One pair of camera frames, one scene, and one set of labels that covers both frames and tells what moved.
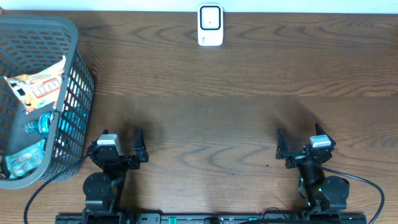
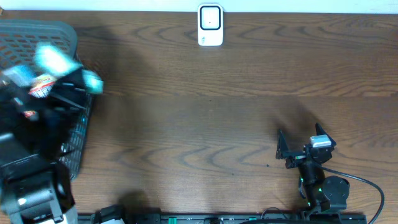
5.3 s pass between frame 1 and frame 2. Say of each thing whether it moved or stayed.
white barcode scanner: stayed
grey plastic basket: stayed
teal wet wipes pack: moved
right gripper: stayed
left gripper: moved
